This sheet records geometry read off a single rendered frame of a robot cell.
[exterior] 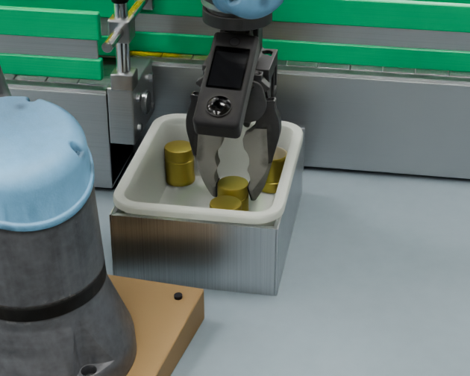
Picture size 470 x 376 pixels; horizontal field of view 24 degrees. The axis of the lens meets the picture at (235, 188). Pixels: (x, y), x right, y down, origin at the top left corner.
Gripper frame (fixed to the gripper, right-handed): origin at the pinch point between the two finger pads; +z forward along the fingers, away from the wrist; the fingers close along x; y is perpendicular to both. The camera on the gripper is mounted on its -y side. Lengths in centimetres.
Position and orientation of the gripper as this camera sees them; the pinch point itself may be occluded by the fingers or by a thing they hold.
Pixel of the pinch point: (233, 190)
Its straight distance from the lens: 117.6
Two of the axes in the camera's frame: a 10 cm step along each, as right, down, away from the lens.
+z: 0.0, 8.8, 4.8
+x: -9.8, -0.9, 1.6
